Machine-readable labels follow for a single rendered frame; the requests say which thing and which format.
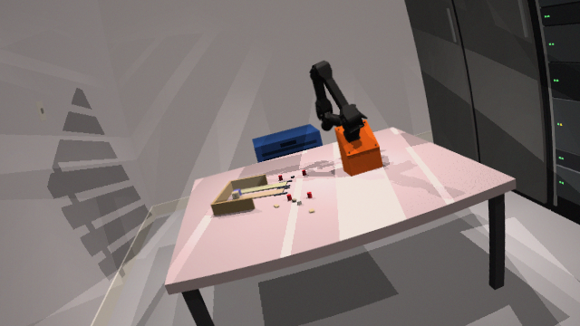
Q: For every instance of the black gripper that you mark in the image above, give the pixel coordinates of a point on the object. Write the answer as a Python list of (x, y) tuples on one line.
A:
[(339, 123)]

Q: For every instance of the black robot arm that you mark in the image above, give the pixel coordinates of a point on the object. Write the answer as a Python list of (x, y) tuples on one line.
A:
[(321, 74)]

